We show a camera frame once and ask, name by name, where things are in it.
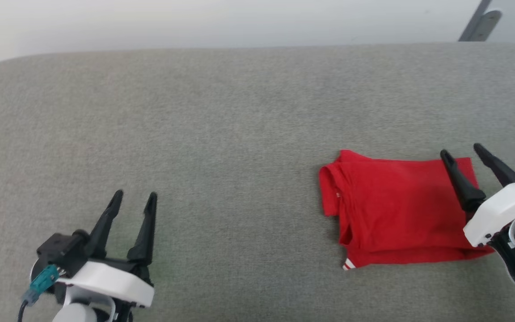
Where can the red and white jersey garment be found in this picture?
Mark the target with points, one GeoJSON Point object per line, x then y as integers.
{"type": "Point", "coordinates": [396, 210]}

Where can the grey metal pole with bracket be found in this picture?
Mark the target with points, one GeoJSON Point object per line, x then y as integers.
{"type": "Point", "coordinates": [481, 22]}

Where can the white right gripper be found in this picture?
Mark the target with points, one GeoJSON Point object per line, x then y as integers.
{"type": "Point", "coordinates": [503, 214]}

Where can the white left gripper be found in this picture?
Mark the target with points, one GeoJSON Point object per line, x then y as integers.
{"type": "Point", "coordinates": [110, 279]}

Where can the grey fabric sofa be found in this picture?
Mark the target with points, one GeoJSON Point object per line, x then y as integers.
{"type": "Point", "coordinates": [195, 134]}

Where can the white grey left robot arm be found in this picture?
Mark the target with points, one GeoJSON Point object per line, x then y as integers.
{"type": "Point", "coordinates": [85, 308]}

